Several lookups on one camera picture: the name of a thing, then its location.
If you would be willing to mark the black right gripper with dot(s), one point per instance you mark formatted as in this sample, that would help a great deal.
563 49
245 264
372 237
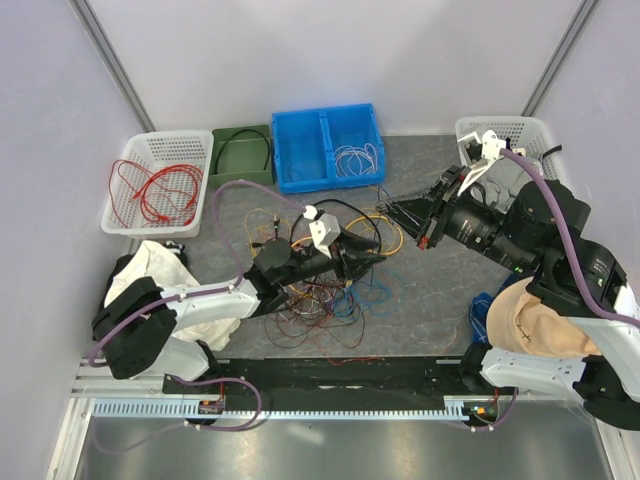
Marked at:
417 218

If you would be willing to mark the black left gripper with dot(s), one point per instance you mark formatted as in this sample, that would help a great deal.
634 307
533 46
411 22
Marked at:
343 252

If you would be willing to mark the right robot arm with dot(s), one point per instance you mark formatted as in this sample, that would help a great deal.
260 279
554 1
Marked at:
540 236

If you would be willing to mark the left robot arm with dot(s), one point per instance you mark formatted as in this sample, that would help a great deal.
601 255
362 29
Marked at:
136 332

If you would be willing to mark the grey cloth in basket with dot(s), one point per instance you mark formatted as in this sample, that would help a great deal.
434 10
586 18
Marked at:
502 183

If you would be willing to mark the blue plastic divided bin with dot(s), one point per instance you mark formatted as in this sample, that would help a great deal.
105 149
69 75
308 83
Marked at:
328 148

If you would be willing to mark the blue cloth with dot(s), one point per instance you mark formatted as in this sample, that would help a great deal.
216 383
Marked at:
477 316

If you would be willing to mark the white right perforated basket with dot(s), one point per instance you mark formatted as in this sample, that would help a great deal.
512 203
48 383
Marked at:
529 133

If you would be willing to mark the white perforated basket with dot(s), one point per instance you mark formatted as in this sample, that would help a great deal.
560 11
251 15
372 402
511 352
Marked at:
529 133
157 186

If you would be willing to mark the beige bucket hat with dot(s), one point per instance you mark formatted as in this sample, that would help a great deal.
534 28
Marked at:
518 322

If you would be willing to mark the green plastic box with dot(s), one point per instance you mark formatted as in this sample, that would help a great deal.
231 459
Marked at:
242 153

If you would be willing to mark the white cloth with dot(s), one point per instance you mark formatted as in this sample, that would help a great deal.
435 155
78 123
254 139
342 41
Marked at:
167 264

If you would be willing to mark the white left perforated basket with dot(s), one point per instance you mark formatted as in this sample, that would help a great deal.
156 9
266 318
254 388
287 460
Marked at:
157 186

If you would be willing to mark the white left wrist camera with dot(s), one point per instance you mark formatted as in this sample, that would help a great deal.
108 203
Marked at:
324 228

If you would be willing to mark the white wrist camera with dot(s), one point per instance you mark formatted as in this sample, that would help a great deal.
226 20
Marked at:
480 152
324 228

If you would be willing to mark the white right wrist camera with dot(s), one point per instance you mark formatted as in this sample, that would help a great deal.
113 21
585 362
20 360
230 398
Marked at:
480 152

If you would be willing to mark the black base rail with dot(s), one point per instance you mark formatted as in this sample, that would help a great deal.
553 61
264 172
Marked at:
356 384

